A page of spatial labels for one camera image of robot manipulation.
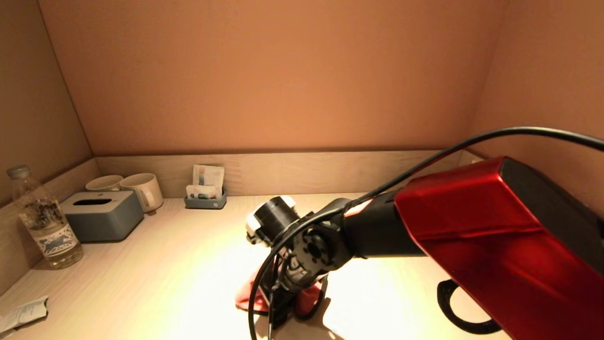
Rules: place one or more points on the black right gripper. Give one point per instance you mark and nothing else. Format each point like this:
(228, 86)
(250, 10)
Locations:
(297, 278)

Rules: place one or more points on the red cloth with black trim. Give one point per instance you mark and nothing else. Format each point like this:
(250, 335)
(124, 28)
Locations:
(245, 297)

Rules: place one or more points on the red and black right arm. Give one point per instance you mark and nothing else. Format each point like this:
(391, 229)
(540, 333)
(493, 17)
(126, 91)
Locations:
(495, 226)

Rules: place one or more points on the small grey sachet tray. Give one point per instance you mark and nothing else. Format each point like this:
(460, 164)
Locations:
(205, 204)

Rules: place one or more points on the short white sachet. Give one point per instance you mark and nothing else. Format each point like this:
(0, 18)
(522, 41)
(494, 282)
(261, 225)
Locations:
(198, 191)

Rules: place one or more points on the tall white sachet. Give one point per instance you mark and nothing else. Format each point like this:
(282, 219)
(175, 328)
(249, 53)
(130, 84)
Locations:
(210, 174)

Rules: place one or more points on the white mug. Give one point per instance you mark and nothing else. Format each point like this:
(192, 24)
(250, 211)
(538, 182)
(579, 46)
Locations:
(101, 183)
(141, 189)

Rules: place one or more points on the grey tissue box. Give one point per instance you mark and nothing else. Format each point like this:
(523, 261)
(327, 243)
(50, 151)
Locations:
(101, 219)

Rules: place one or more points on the clear plastic water bottle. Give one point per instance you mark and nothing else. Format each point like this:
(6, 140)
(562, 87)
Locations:
(47, 226)

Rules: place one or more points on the crumpled white paper wrapper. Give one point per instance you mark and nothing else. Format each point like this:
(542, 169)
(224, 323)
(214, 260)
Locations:
(23, 314)

